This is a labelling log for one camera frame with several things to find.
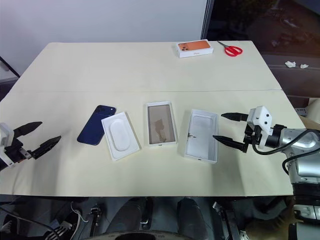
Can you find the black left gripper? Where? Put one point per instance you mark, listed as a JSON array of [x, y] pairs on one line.
[[15, 151]]

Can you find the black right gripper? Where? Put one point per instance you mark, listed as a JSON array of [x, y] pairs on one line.
[[251, 135]]

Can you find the dark blue smartphone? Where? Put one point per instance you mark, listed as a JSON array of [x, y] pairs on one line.
[[93, 127]]

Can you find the white phone box insert tray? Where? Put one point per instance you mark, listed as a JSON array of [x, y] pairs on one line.
[[120, 136]]

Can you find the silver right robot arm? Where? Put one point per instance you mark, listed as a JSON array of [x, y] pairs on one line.
[[306, 142]]

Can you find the white phone box lid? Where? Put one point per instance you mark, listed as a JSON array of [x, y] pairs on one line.
[[201, 136]]

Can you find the white phone box base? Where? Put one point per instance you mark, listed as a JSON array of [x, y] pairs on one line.
[[161, 123]]

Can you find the white box with orange phone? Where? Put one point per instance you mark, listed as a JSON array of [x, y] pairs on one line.
[[195, 48]]

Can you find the grey power strip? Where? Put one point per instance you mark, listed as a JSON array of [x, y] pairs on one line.
[[301, 111]]

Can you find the black framed panel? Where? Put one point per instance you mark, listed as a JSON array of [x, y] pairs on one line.
[[10, 68]]

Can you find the white rounded object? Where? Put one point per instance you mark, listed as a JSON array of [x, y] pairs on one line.
[[314, 112]]

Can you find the crumpled white paper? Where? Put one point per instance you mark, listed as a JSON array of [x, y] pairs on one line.
[[304, 66], [290, 64]]

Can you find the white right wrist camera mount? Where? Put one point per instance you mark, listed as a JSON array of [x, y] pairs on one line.
[[262, 117]]

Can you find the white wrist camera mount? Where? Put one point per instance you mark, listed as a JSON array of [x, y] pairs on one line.
[[5, 135], [262, 117]]

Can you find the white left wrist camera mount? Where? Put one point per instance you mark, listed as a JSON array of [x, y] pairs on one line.
[[5, 135]]

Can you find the grey partition post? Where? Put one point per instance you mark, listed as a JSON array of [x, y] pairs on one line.
[[207, 18]]

